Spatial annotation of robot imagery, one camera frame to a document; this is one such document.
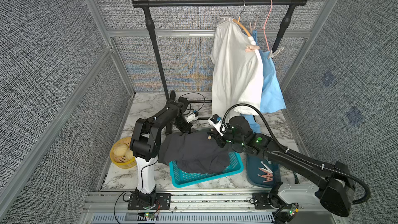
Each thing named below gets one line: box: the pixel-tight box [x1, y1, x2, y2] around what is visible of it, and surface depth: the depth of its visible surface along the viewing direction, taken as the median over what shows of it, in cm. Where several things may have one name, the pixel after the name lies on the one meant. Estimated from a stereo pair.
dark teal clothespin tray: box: [246, 154, 281, 188], surface depth 82 cm
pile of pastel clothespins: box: [257, 160, 274, 184], surface depth 83 cm
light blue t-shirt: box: [242, 30, 287, 134], surface depth 63 cm
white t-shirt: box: [210, 17, 264, 117], surface depth 73 cm
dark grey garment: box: [158, 129, 234, 175], surface depth 82 cm
